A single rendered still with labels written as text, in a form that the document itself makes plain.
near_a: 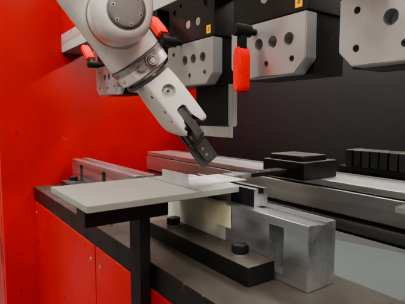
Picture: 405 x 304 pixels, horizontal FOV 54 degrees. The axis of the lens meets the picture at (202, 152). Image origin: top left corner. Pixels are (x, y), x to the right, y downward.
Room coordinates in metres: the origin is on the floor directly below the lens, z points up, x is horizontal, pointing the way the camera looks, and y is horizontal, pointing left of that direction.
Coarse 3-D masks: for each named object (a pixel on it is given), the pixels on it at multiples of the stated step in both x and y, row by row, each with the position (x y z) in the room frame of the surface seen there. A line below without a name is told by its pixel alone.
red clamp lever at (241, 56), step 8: (240, 24) 0.57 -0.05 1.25; (232, 32) 0.57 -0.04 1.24; (240, 32) 0.57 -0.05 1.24; (248, 32) 0.58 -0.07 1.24; (256, 32) 0.59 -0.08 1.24; (240, 40) 0.57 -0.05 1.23; (240, 48) 0.57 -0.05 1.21; (240, 56) 0.57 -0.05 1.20; (248, 56) 0.58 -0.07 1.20; (240, 64) 0.57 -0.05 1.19; (248, 64) 0.58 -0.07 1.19; (240, 72) 0.57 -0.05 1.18; (248, 72) 0.58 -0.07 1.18; (240, 80) 0.57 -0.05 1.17; (248, 80) 0.58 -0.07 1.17; (240, 88) 0.57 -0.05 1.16; (248, 88) 0.58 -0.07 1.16
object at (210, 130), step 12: (228, 84) 0.70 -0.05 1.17; (204, 96) 0.76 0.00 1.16; (216, 96) 0.73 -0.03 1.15; (228, 96) 0.70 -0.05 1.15; (204, 108) 0.76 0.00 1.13; (216, 108) 0.73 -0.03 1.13; (228, 108) 0.70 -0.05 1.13; (216, 120) 0.73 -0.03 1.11; (228, 120) 0.70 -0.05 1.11; (204, 132) 0.77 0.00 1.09; (216, 132) 0.74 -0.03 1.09; (228, 132) 0.71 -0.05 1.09
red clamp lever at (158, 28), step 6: (156, 18) 0.79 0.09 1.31; (156, 24) 0.77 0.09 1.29; (162, 24) 0.78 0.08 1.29; (156, 30) 0.77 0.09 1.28; (162, 30) 0.76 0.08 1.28; (162, 36) 0.74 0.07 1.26; (168, 36) 0.76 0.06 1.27; (162, 42) 0.74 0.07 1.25; (168, 42) 0.74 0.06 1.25; (174, 42) 0.75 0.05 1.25; (180, 42) 0.76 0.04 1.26
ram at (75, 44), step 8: (160, 0) 0.83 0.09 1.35; (168, 0) 0.81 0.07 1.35; (176, 0) 0.79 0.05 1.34; (160, 8) 0.84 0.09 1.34; (168, 8) 0.84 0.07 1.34; (64, 16) 1.38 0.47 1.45; (64, 24) 1.38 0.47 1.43; (72, 24) 1.31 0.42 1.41; (64, 32) 1.38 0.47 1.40; (72, 40) 1.31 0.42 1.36; (80, 40) 1.25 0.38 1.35; (64, 48) 1.39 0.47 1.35; (72, 48) 1.33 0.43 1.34; (80, 48) 1.33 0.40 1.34
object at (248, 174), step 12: (276, 156) 0.88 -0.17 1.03; (288, 156) 0.85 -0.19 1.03; (300, 156) 0.83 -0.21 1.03; (312, 156) 0.84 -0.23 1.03; (324, 156) 0.86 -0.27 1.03; (264, 168) 0.90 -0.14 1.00; (276, 168) 0.85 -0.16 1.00; (288, 168) 0.84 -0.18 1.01; (300, 168) 0.81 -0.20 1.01; (312, 168) 0.82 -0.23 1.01; (324, 168) 0.84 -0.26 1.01
